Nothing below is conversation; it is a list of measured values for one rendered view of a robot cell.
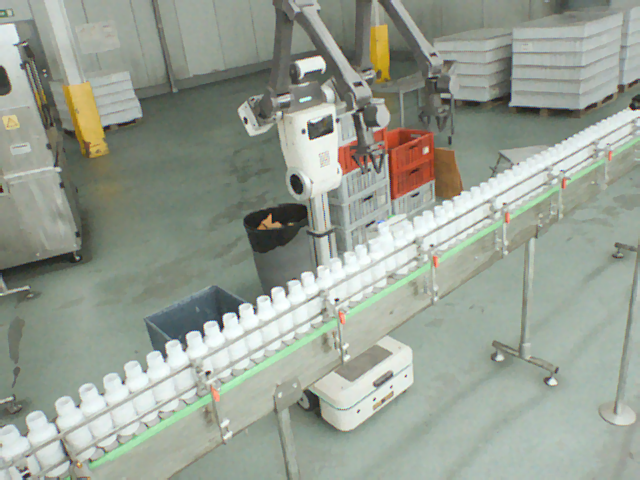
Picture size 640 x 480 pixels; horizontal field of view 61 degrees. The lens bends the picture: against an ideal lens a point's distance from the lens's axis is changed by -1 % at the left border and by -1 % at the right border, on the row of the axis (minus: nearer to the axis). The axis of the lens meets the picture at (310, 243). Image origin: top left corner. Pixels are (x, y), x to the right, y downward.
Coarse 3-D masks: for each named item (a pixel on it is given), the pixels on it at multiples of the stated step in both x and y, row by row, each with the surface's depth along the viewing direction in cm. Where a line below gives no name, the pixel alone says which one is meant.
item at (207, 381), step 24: (552, 168) 242; (504, 216) 215; (504, 240) 220; (432, 264) 192; (432, 288) 196; (336, 312) 165; (336, 336) 175; (192, 360) 144; (216, 384) 141; (216, 408) 144
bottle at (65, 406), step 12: (60, 408) 126; (72, 408) 128; (60, 420) 127; (72, 420) 127; (60, 432) 128; (72, 432) 128; (84, 432) 130; (72, 444) 129; (84, 444) 130; (84, 456) 131
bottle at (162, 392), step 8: (152, 352) 141; (152, 360) 138; (160, 360) 140; (152, 368) 139; (160, 368) 140; (168, 368) 141; (152, 376) 139; (160, 376) 139; (160, 384) 140; (168, 384) 142; (160, 392) 141; (168, 392) 142; (176, 392) 145; (160, 400) 142; (176, 400) 145; (160, 408) 144; (168, 408) 144
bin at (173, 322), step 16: (208, 288) 215; (176, 304) 208; (192, 304) 212; (208, 304) 217; (224, 304) 217; (240, 304) 205; (144, 320) 200; (160, 320) 205; (176, 320) 209; (192, 320) 214; (208, 320) 219; (160, 336) 193; (176, 336) 211; (160, 352) 200
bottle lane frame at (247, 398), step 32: (576, 192) 265; (512, 224) 232; (448, 256) 206; (480, 256) 221; (416, 288) 198; (448, 288) 212; (352, 320) 179; (384, 320) 191; (288, 352) 164; (320, 352) 173; (352, 352) 184; (224, 384) 153; (256, 384) 159; (192, 416) 146; (224, 416) 154; (256, 416) 162; (128, 448) 136; (160, 448) 142; (192, 448) 149
